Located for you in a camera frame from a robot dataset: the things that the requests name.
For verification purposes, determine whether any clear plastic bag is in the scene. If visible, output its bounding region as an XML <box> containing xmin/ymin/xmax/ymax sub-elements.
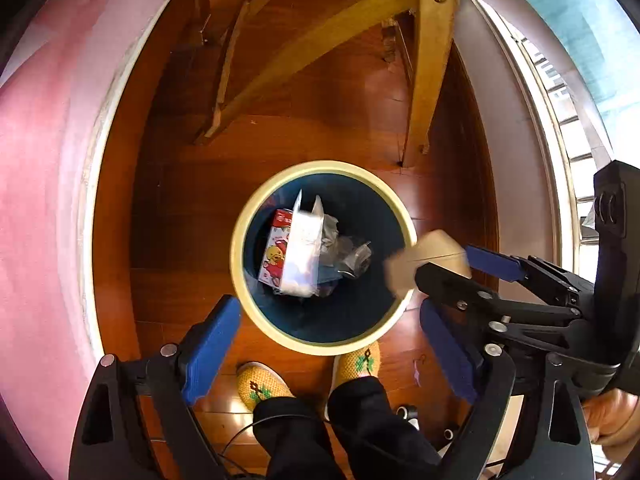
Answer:
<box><xmin>320</xmin><ymin>215</ymin><xmax>374</xmax><ymax>288</ymax></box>

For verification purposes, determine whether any black cable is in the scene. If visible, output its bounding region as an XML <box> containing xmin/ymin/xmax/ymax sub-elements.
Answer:
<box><xmin>215</xmin><ymin>410</ymin><xmax>313</xmax><ymax>480</ymax></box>

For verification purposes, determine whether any pink fabric seat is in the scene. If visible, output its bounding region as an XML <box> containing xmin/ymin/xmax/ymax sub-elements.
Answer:
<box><xmin>0</xmin><ymin>0</ymin><xmax>201</xmax><ymax>480</ymax></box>

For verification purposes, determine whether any person's right leg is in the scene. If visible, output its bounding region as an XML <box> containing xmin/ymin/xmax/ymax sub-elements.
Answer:
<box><xmin>327</xmin><ymin>376</ymin><xmax>443</xmax><ymax>480</ymax></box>

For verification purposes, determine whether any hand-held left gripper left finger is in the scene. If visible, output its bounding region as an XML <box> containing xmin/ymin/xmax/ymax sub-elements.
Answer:
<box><xmin>70</xmin><ymin>295</ymin><xmax>243</xmax><ymax>480</ymax></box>

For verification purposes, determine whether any white small carton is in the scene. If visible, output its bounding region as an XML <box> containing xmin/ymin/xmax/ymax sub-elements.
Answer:
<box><xmin>279</xmin><ymin>189</ymin><xmax>327</xmax><ymax>297</ymax></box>

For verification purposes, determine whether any wooden table frame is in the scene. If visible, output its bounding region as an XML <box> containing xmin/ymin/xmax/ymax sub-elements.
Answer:
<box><xmin>190</xmin><ymin>0</ymin><xmax>461</xmax><ymax>168</ymax></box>

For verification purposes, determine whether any person's left leg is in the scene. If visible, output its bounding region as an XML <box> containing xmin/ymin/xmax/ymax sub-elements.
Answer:
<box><xmin>252</xmin><ymin>396</ymin><xmax>347</xmax><ymax>480</ymax></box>

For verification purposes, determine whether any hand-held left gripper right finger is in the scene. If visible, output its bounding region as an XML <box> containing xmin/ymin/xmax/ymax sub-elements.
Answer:
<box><xmin>419</xmin><ymin>299</ymin><xmax>596</xmax><ymax>480</ymax></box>

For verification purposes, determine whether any person's right hand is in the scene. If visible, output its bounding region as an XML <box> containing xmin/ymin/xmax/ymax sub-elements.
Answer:
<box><xmin>581</xmin><ymin>389</ymin><xmax>640</xmax><ymax>453</ymax></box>

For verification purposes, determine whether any small brown paper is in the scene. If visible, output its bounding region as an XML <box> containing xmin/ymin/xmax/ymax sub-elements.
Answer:
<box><xmin>385</xmin><ymin>229</ymin><xmax>472</xmax><ymax>297</ymax></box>

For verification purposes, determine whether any person's leg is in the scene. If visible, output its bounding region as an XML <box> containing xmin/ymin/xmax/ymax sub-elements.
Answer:
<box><xmin>327</xmin><ymin>376</ymin><xmax>443</xmax><ymax>480</ymax></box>
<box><xmin>252</xmin><ymin>396</ymin><xmax>347</xmax><ymax>480</ymax></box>

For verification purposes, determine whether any red cartoon print box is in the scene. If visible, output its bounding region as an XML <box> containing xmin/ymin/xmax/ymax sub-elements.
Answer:
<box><xmin>260</xmin><ymin>209</ymin><xmax>301</xmax><ymax>288</ymax></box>

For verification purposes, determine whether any yellow knitted slipper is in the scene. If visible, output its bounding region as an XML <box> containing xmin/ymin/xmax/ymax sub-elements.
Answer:
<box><xmin>330</xmin><ymin>342</ymin><xmax>382</xmax><ymax>388</ymax></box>
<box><xmin>236</xmin><ymin>361</ymin><xmax>297</xmax><ymax>413</ymax></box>

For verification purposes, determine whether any round blue trash bin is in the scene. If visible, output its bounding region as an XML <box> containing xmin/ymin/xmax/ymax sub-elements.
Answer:
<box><xmin>230</xmin><ymin>160</ymin><xmax>418</xmax><ymax>357</ymax></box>

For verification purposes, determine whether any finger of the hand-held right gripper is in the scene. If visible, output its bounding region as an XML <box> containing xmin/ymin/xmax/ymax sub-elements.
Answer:
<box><xmin>414</xmin><ymin>261</ymin><xmax>588</xmax><ymax>343</ymax></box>
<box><xmin>466</xmin><ymin>244</ymin><xmax>596</xmax><ymax>313</ymax></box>

